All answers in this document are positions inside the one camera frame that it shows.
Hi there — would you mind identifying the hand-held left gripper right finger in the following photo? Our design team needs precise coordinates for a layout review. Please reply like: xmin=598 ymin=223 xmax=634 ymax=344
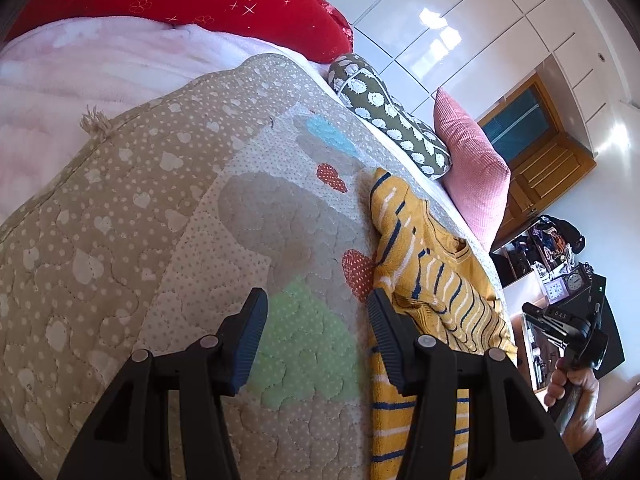
xmin=366 ymin=287 xmax=583 ymax=480

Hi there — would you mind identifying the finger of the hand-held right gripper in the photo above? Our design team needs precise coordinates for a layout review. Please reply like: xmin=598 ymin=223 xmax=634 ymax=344
xmin=522 ymin=302 xmax=569 ymax=346

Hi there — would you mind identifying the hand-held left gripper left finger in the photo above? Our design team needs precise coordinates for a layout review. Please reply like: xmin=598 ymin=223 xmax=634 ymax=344
xmin=57 ymin=287 xmax=269 ymax=480

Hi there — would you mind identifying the yellow striped sweater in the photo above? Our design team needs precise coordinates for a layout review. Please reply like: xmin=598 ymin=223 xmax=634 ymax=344
xmin=367 ymin=167 xmax=518 ymax=480

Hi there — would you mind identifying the person's right forearm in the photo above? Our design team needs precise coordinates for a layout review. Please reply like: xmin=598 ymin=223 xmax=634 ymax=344
xmin=570 ymin=427 xmax=609 ymax=480

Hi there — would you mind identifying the cluttered clothes shelf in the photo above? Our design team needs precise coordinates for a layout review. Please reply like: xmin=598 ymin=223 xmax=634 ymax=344
xmin=492 ymin=215 xmax=588 ymax=288

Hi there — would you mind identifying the person's right hand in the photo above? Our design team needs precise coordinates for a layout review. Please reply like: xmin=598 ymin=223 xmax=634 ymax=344
xmin=544 ymin=360 xmax=601 ymax=444

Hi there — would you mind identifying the black television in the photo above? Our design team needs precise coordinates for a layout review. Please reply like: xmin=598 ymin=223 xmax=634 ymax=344
xmin=592 ymin=305 xmax=626 ymax=378

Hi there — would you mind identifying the small white clock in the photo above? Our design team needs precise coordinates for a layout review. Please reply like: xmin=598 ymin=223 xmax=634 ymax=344
xmin=542 ymin=280 xmax=568 ymax=305

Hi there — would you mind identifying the dark mantel clock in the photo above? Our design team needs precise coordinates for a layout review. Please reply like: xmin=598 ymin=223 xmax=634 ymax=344
xmin=565 ymin=266 xmax=593 ymax=292

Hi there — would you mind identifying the quilted heart-pattern bedspread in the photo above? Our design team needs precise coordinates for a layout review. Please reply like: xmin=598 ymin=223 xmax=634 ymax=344
xmin=0 ymin=52 xmax=506 ymax=480

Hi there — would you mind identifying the wooden panel door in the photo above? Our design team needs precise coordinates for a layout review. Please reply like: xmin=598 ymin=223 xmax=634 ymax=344
xmin=492 ymin=132 xmax=598 ymax=251

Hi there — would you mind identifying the pink ribbed pillow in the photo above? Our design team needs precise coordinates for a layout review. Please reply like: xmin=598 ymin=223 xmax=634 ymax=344
xmin=434 ymin=87 xmax=512 ymax=251

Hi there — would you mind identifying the teal glass door panel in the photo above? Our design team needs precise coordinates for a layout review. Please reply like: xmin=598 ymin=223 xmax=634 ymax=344
xmin=480 ymin=77 xmax=561 ymax=161

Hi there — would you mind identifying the green hedgehog-print bolster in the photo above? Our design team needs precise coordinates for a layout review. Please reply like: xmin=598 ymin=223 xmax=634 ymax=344
xmin=327 ymin=52 xmax=453 ymax=181

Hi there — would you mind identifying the pink fleece blanket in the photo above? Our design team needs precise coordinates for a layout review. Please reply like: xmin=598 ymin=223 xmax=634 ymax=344
xmin=0 ymin=17 xmax=321 ymax=226

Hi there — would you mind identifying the white glossy wardrobe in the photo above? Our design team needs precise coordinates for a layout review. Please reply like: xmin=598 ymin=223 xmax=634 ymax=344
xmin=272 ymin=0 xmax=640 ymax=221

